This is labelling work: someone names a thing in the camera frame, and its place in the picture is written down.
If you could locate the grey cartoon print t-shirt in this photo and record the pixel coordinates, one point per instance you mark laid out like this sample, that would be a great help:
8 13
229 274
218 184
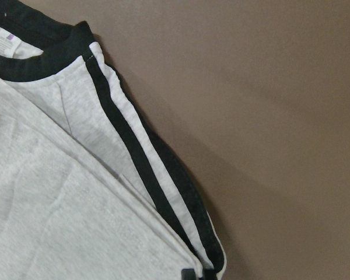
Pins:
87 189

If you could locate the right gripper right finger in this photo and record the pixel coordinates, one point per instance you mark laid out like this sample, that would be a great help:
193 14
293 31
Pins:
209 274

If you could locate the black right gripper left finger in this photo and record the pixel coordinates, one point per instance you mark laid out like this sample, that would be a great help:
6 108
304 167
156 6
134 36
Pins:
188 274

